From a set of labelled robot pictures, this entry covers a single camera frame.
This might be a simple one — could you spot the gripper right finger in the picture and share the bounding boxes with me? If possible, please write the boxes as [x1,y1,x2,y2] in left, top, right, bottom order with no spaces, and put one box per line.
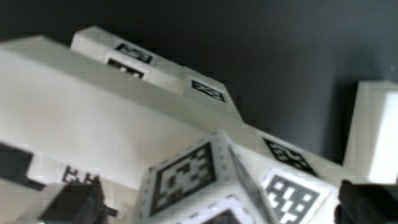
[334,180,398,224]

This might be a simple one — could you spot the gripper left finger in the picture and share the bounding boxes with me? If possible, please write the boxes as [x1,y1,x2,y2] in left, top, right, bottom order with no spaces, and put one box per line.
[16,181,117,224]

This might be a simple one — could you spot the small tagged cube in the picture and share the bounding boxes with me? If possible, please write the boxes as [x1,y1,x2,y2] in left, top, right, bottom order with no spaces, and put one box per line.
[136,130,268,224]

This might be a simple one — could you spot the white chair back frame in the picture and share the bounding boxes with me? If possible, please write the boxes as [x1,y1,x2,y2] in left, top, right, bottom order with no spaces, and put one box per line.
[0,36,351,224]

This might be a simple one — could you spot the white chair leg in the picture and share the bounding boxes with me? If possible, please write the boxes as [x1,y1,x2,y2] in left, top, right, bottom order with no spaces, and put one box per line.
[179,67,236,114]

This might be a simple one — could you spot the white chair leg tagged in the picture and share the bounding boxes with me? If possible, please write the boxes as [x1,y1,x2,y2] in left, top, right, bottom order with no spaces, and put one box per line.
[71,26,183,93]

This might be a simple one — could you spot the white U-shaped fence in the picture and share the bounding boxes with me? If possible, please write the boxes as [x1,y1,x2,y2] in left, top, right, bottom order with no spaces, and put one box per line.
[342,81,398,183]

